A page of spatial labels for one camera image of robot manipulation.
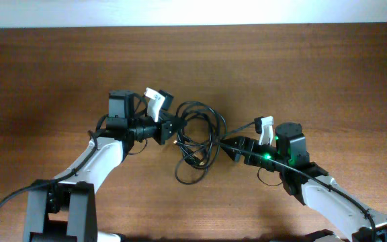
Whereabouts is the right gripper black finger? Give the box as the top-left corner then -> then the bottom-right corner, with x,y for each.
225,148 -> 241,162
220,136 -> 245,151

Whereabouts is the thick black cable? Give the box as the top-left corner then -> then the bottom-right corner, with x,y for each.
174,101 -> 228,186

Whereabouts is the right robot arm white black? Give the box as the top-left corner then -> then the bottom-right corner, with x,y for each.
219,122 -> 387,241

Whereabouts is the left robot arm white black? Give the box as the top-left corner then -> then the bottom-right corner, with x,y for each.
23,88 -> 187,242

